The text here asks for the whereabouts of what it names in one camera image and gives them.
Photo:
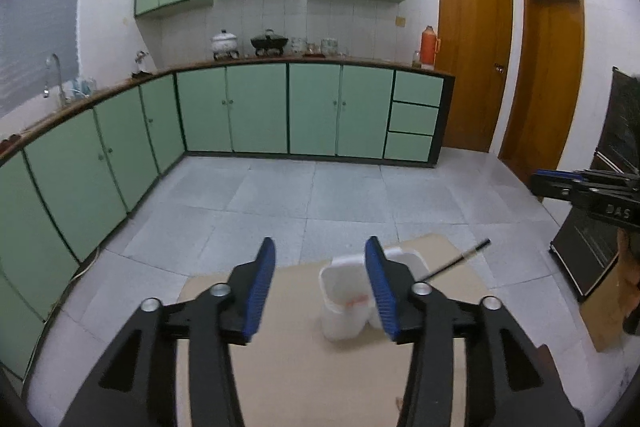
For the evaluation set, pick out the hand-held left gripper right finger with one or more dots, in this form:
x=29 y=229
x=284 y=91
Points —
x=382 y=297

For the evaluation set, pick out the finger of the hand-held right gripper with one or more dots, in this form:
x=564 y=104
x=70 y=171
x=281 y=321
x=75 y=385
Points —
x=552 y=187

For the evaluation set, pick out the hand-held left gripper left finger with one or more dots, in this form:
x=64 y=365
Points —
x=260 y=292

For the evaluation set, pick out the black chopstick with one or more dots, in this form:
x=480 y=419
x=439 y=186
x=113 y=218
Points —
x=452 y=259

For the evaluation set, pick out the person's right hand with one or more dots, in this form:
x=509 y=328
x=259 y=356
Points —
x=631 y=257

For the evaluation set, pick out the black glass-door cabinet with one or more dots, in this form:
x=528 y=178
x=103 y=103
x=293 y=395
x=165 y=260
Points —
x=585 y=252

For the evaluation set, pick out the beige tablecloth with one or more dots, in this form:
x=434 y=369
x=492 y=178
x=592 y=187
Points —
x=300 y=372

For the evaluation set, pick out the brown cardboard box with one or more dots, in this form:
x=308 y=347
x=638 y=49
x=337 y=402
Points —
x=607 y=307

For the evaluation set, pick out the red thermos flask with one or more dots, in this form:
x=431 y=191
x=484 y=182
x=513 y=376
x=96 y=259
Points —
x=430 y=49

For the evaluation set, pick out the green base cabinets with countertop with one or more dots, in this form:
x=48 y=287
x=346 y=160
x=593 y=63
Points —
x=260 y=107

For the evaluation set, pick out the small glass jar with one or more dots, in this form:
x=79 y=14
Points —
x=416 y=59

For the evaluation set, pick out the black wok with lid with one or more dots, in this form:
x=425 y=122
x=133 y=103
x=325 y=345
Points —
x=269 y=41

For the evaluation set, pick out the white enamel pot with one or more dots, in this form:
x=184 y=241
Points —
x=224 y=43

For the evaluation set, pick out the dish soap bottles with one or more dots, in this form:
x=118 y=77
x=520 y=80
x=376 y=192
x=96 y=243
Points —
x=82 y=88

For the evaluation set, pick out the chrome kitchen faucet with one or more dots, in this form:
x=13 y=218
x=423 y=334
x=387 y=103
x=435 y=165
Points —
x=55 y=77

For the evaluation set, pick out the grey window blind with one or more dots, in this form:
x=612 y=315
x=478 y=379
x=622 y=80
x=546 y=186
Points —
x=40 y=17

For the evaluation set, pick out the wooden door in frame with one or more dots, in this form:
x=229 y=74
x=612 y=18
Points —
x=545 y=87

